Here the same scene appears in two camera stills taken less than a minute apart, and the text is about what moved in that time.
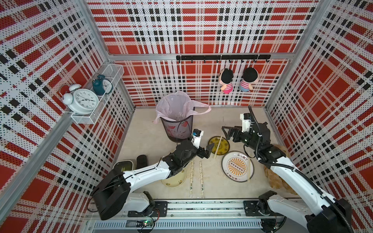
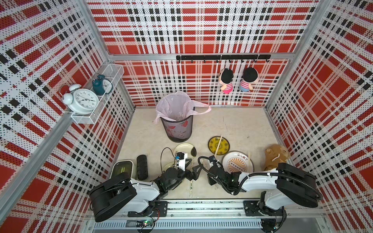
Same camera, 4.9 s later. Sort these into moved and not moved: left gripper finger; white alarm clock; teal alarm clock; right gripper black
Moved: right gripper black; left gripper finger
Not moved: teal alarm clock; white alarm clock
